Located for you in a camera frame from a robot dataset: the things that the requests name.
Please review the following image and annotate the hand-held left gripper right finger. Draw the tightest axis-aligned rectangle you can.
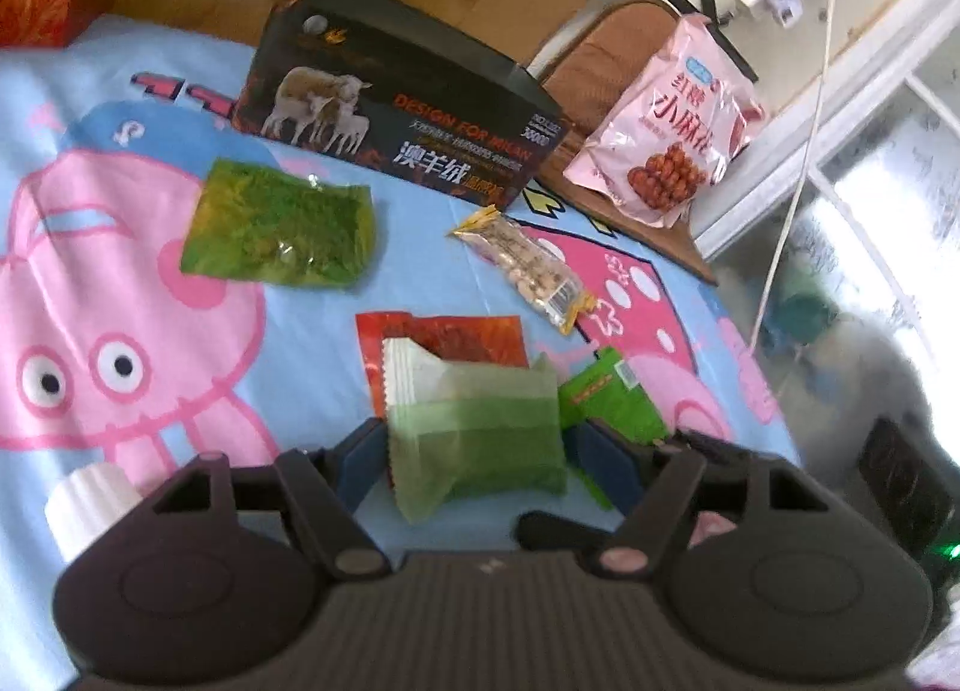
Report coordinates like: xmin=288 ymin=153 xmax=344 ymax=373
xmin=517 ymin=417 xmax=833 ymax=579

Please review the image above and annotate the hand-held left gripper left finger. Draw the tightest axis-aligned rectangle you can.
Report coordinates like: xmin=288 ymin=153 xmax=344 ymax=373
xmin=139 ymin=419 xmax=392 ymax=579

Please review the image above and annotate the small green snack packet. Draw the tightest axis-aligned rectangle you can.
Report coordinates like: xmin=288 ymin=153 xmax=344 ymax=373
xmin=559 ymin=346 xmax=668 ymax=512

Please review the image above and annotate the pale green pastry packet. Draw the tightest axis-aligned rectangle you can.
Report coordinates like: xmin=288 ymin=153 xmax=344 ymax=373
xmin=381 ymin=337 xmax=569 ymax=523

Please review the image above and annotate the red snack packet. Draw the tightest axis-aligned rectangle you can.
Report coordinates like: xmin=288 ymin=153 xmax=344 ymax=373
xmin=355 ymin=312 xmax=527 ymax=414

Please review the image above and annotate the clear peanut packet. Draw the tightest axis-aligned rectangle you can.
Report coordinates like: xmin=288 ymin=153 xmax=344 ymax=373
xmin=448 ymin=205 xmax=597 ymax=336

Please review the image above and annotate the green seaweed packet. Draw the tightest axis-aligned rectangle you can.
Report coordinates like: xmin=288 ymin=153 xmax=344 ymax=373
xmin=180 ymin=157 xmax=377 ymax=291

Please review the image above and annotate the black cardboard box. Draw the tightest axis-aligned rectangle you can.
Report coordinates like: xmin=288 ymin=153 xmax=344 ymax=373
xmin=231 ymin=0 xmax=567 ymax=212

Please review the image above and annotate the printed blue blanket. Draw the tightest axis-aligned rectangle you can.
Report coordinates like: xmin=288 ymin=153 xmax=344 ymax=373
xmin=0 ymin=12 xmax=803 ymax=691

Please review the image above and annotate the white ribbed bottle cap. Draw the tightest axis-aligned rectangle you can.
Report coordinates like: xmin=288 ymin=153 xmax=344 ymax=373
xmin=45 ymin=466 xmax=145 ymax=563

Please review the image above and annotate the pink snack bag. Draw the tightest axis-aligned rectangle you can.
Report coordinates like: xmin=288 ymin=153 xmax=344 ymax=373
xmin=562 ymin=14 xmax=767 ymax=231

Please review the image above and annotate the brown wooden chair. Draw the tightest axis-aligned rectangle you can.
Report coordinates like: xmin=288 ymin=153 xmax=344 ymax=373
xmin=529 ymin=0 xmax=721 ymax=287

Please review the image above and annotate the white window frame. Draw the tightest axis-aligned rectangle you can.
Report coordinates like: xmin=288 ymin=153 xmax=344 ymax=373
xmin=694 ymin=0 xmax=960 ymax=265

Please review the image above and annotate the white cable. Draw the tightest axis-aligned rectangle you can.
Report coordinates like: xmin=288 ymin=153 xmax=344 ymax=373
xmin=746 ymin=0 xmax=841 ymax=362

